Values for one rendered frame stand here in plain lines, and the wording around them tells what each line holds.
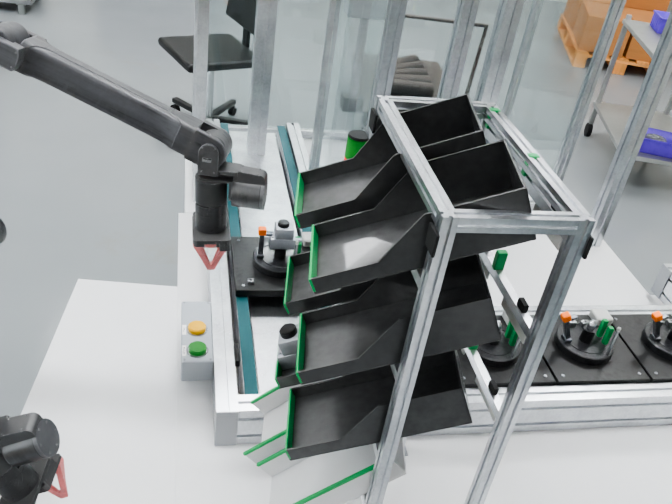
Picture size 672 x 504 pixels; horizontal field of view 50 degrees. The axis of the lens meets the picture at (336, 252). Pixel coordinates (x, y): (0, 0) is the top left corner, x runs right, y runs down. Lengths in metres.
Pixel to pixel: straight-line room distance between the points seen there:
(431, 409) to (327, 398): 0.21
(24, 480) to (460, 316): 0.70
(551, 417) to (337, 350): 0.82
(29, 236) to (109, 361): 2.06
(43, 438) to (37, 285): 2.31
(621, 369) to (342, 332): 0.95
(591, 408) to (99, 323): 1.19
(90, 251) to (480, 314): 2.84
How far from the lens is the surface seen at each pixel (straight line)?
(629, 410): 1.84
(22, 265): 3.56
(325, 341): 1.06
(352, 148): 1.55
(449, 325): 0.95
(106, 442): 1.59
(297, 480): 1.30
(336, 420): 1.15
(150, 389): 1.68
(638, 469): 1.80
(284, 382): 1.22
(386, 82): 1.51
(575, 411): 1.76
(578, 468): 1.73
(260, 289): 1.78
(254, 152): 2.51
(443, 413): 1.06
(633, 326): 2.02
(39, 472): 1.26
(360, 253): 0.94
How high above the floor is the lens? 2.06
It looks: 34 degrees down
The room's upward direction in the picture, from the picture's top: 9 degrees clockwise
